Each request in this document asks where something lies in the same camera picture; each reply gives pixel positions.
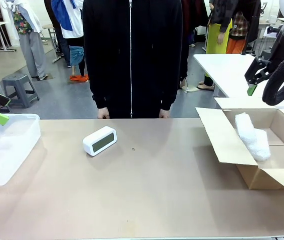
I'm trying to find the figure plaid shirt orange trousers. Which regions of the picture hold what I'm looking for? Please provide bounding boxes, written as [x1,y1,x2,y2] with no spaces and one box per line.
[225,11,248,55]

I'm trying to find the person's right forearm black sleeve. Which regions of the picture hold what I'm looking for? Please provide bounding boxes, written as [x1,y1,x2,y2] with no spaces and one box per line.
[89,69,110,110]

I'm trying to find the mannequin floral shirt grey trousers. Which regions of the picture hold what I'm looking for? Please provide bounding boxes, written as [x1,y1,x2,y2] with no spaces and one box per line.
[5,0,49,81]

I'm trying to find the open brown cardboard box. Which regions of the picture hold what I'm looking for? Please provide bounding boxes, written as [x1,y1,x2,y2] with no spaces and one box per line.
[195,97,284,193]

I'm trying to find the orange shoes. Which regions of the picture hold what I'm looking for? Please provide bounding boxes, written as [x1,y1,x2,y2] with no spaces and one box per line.
[69,74,90,82]

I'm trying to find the black braided cable sleeve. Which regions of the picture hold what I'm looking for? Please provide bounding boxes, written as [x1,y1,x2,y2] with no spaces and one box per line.
[261,37,284,106]

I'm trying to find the small grey-legged desk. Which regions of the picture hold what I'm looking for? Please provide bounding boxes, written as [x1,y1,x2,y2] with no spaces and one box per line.
[43,23,64,64]

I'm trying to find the person in black hoodie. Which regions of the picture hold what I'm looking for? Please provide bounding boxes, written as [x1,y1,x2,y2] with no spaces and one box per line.
[82,0,190,119]

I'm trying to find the white digital alarm clock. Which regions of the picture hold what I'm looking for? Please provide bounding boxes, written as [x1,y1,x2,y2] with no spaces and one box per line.
[82,125,118,157]

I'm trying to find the foam-wrapped white clock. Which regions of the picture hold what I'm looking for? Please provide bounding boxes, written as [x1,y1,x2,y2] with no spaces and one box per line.
[234,112,271,162]

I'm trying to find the grey plastic stool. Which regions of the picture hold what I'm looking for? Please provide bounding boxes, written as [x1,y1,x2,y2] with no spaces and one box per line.
[2,74,40,109]

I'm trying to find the person's right hand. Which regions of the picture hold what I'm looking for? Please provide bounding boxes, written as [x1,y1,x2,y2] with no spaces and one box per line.
[97,107,111,120]

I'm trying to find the person's left forearm black sleeve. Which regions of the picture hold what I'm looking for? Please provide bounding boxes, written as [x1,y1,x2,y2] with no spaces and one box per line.
[159,69,180,111]

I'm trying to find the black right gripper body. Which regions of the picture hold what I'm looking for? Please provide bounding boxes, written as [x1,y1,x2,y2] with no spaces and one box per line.
[267,33,284,68]

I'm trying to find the white side table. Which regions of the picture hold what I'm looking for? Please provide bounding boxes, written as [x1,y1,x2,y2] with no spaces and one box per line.
[193,53,284,109]

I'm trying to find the figure in yellow skirt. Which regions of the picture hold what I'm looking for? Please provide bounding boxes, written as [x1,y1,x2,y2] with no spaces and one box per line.
[197,0,234,92]

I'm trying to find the mannequin blue white shirt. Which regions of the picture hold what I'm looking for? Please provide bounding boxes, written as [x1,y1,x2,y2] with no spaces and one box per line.
[51,0,85,76]

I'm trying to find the clear plastic storage bin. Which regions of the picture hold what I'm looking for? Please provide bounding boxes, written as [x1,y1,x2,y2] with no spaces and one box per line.
[0,113,42,187]

